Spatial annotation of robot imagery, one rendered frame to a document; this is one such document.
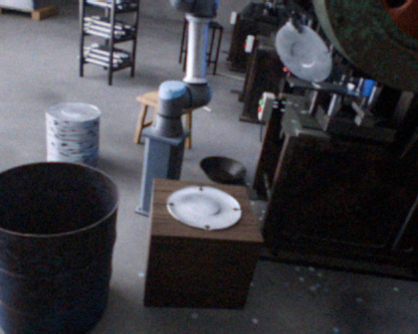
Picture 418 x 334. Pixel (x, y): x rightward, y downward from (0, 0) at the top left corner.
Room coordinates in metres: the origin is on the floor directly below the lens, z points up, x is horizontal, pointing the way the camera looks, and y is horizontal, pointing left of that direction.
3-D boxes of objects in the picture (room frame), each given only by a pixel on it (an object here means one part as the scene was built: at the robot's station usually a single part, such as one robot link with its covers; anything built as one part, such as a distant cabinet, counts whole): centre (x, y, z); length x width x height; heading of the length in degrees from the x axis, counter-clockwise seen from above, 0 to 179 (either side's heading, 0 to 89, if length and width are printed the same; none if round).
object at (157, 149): (1.71, 0.24, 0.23); 0.19 x 0.19 x 0.45; 78
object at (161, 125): (1.71, 0.24, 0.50); 0.15 x 0.15 x 0.10
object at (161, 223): (1.28, 0.00, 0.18); 0.40 x 0.38 x 0.35; 101
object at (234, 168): (2.19, -0.07, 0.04); 0.30 x 0.30 x 0.07
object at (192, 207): (1.28, 0.00, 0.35); 0.29 x 0.29 x 0.01
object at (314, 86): (1.79, -0.40, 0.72); 0.25 x 0.14 x 0.14; 94
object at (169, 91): (1.72, 0.23, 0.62); 0.13 x 0.12 x 0.14; 136
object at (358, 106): (1.63, -0.58, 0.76); 0.17 x 0.06 x 0.10; 4
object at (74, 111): (2.04, 0.82, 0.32); 0.29 x 0.29 x 0.01
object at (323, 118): (1.80, -0.57, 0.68); 0.45 x 0.30 x 0.06; 4
